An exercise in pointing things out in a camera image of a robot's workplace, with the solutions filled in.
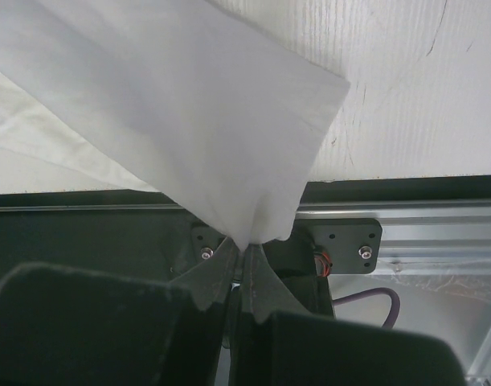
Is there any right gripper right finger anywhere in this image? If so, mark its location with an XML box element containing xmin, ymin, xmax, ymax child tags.
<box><xmin>239</xmin><ymin>244</ymin><xmax>309</xmax><ymax>385</ymax></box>

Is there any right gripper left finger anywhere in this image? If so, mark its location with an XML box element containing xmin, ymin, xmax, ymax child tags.
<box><xmin>168</xmin><ymin>238</ymin><xmax>239</xmax><ymax>385</ymax></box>

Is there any white t shirt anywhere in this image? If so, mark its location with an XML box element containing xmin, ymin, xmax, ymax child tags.
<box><xmin>0</xmin><ymin>1</ymin><xmax>350</xmax><ymax>248</ymax></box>

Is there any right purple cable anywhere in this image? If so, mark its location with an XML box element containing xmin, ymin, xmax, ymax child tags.
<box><xmin>333</xmin><ymin>287</ymin><xmax>402</xmax><ymax>330</ymax></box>

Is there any aluminium rail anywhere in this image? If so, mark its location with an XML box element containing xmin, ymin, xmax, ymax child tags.
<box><xmin>0</xmin><ymin>195</ymin><xmax>491</xmax><ymax>280</ymax></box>

